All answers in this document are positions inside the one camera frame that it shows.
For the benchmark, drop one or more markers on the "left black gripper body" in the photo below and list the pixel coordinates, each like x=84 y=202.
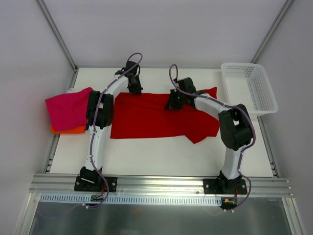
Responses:
x=134 y=87

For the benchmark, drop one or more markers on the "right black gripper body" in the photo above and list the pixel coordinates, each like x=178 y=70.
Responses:
x=173 y=104

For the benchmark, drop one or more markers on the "red t shirt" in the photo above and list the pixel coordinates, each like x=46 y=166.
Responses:
x=144 y=116

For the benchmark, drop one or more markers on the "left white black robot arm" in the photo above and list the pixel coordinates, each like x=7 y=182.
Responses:
x=100 y=113

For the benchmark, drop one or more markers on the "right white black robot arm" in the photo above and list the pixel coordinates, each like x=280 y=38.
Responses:
x=236 y=130

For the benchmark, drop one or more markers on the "folded white t shirt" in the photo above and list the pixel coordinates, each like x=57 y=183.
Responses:
x=71 y=90

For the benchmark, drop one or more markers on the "folded orange t shirt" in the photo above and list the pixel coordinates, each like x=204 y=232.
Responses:
x=76 y=130

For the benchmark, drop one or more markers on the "folded pink t shirt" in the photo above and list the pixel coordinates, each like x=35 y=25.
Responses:
x=67 y=111

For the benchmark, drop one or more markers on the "white plastic basket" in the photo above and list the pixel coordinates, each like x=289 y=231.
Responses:
x=248 y=84

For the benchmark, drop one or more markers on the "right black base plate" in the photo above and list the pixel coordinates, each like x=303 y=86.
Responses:
x=220 y=186

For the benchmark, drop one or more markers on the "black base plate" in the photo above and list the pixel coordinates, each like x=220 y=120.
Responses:
x=111 y=183
x=220 y=186

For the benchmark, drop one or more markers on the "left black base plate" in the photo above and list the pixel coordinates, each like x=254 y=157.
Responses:
x=111 y=183

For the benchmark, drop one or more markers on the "left aluminium frame post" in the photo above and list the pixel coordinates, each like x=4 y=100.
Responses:
x=55 y=31

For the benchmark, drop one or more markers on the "aluminium frame post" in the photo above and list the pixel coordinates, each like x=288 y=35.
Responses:
x=55 y=31
x=272 y=30

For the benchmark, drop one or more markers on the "white slotted cable duct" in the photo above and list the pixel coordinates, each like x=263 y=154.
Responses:
x=132 y=199

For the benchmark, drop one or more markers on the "aluminium mounting rail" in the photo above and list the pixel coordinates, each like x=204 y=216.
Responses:
x=161 y=185

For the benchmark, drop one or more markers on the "right aluminium frame post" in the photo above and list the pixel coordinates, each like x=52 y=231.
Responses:
x=272 y=30

